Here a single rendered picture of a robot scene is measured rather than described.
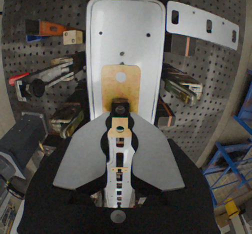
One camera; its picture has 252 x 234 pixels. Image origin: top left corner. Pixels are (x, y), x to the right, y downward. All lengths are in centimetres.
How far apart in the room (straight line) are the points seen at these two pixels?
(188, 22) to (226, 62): 56
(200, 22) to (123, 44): 25
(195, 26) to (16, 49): 92
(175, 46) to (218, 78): 54
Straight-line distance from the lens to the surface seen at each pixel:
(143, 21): 38
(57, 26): 33
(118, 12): 38
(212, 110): 99
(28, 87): 23
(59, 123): 42
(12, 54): 97
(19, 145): 79
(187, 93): 33
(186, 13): 43
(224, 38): 51
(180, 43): 43
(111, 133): 16
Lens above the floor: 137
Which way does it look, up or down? 62 degrees down
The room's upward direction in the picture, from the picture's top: 179 degrees clockwise
